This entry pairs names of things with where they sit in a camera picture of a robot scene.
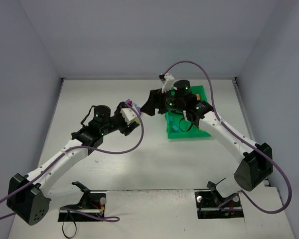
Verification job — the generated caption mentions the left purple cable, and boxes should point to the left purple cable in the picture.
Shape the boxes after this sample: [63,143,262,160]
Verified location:
[0,106,145,224]

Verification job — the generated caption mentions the teal printed purple lego stack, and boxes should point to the teal printed purple lego stack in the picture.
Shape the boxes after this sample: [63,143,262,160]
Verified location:
[133,104,141,113]

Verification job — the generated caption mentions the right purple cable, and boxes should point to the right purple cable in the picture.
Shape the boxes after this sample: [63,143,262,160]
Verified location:
[164,60,294,214]

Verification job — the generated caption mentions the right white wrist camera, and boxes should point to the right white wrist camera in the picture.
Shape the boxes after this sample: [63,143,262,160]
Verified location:
[159,73,175,93]

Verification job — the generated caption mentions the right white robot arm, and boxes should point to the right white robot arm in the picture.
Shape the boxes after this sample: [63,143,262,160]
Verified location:
[141,80,273,198]

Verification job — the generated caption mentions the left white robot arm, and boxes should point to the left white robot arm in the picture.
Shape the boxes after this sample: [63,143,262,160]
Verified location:
[6,102,144,226]

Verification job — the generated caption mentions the purple lego with red brick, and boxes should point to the purple lego with red brick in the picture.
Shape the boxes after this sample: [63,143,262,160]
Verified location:
[125,99,135,107]

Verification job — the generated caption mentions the purple cable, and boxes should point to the purple cable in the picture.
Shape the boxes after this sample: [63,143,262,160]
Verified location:
[164,60,294,214]
[0,106,145,224]

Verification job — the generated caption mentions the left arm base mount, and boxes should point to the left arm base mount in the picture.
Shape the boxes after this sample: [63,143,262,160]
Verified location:
[57,191,107,222]

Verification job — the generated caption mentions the green divided sorting tray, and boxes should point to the green divided sorting tray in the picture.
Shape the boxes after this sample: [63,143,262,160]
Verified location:
[165,83,211,139]

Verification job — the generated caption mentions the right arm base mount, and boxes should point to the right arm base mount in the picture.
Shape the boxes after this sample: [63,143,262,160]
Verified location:
[194,190,244,220]

